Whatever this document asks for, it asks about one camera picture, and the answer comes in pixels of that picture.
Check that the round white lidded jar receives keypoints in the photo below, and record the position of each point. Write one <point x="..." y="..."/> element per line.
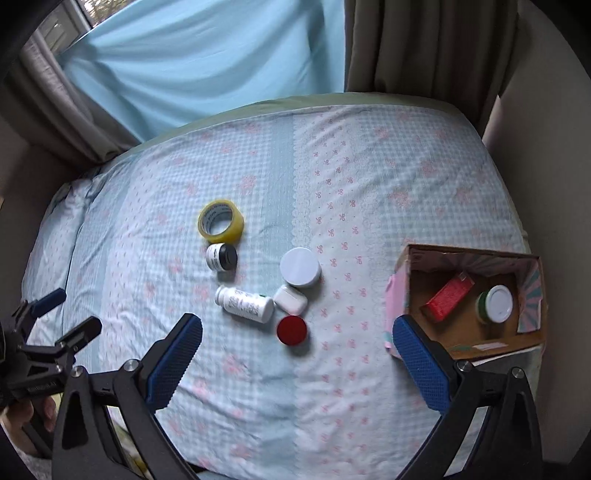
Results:
<point x="300" y="266"/>

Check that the small black white jar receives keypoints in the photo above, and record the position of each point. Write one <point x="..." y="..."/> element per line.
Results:
<point x="220" y="257"/>

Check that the yellow tape roll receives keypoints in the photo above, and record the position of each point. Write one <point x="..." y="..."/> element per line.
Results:
<point x="221" y="221"/>

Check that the cardboard box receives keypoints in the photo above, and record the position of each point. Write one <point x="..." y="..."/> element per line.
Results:
<point x="461" y="339"/>

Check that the red lidded jar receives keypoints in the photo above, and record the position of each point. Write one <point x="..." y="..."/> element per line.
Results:
<point x="292" y="330"/>

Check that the beige curtain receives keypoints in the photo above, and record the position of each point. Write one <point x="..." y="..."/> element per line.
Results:
<point x="425" y="50"/>

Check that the green mattress cover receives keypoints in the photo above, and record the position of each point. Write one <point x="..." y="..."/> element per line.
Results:
<point x="323" y="98"/>

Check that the red carton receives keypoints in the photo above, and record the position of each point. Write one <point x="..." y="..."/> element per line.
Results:
<point x="449" y="297"/>

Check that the white earbud case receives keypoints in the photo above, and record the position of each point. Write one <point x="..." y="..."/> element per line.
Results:
<point x="291" y="300"/>

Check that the window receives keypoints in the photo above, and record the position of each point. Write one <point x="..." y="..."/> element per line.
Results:
<point x="74" y="23"/>

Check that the person's left hand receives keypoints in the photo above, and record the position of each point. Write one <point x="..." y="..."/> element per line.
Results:
<point x="44" y="408"/>

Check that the grey curtain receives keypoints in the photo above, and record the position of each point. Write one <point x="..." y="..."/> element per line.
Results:
<point x="69" y="106"/>

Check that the green jar white lid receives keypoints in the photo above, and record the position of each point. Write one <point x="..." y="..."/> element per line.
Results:
<point x="496" y="304"/>

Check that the blue checkered floral bedsheet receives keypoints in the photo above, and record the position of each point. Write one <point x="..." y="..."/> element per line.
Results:
<point x="369" y="184"/>

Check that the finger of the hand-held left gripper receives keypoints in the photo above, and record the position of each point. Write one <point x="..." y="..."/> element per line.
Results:
<point x="48" y="300"/>
<point x="81" y="333"/>

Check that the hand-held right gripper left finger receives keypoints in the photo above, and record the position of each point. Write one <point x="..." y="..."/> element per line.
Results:
<point x="178" y="355"/>

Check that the light blue curtain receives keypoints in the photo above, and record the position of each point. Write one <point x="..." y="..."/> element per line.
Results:
<point x="207" y="60"/>

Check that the white pill bottle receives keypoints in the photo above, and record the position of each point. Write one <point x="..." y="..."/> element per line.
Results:
<point x="244" y="304"/>

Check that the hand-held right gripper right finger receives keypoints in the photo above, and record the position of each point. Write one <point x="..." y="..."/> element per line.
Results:
<point x="422" y="364"/>

